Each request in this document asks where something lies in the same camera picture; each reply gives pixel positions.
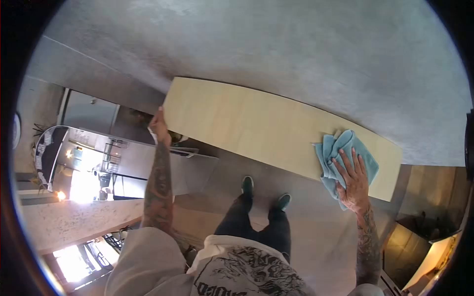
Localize grey metal cabinet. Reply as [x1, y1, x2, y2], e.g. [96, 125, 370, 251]
[56, 126, 220, 201]

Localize person's legs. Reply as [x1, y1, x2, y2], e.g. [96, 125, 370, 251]
[214, 176, 293, 264]

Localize speckled stone counter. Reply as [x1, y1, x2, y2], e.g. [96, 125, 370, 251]
[20, 199, 146, 256]

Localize person's right thumb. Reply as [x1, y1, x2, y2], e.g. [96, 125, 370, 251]
[335, 180, 348, 206]

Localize blue microfibre cloth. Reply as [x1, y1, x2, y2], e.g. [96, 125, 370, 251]
[314, 129, 380, 211]

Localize person's body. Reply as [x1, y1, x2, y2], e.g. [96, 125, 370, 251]
[104, 226, 386, 296]

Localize person's right middle finger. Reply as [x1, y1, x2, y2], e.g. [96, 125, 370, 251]
[341, 148, 354, 176]

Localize person's left fingers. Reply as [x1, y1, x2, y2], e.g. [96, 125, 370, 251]
[148, 107, 166, 131]

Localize light wooden shelf board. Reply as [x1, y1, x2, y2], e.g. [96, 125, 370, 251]
[163, 76, 403, 203]

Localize wooden side cabinet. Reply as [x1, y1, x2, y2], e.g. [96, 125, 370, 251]
[382, 213, 464, 296]

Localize person's right hand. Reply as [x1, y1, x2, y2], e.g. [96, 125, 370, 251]
[331, 147, 371, 215]

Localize arched black-framed mirror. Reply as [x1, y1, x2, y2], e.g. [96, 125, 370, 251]
[34, 125, 71, 193]

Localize person's right index finger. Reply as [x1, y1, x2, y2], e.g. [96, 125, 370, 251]
[331, 158, 348, 179]

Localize person's left hand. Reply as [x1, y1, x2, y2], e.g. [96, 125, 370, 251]
[148, 107, 173, 147]

